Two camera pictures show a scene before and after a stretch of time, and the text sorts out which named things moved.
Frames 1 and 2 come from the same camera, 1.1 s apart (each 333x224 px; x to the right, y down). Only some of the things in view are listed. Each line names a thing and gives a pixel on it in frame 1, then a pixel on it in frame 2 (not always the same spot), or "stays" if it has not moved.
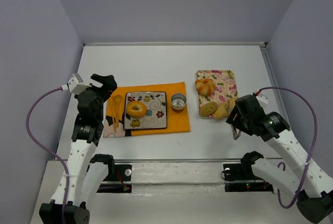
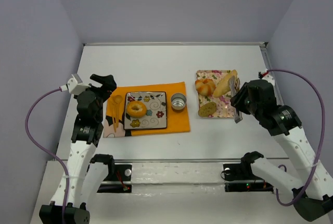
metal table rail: (186, 159) stays
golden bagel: (136, 109) stays
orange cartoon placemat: (114, 124) stays
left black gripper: (101, 88) stays
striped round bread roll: (205, 87) stays
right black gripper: (240, 116) → (241, 99)
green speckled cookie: (208, 109) stays
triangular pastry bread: (225, 108) → (223, 85)
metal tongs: (235, 135) → (234, 86)
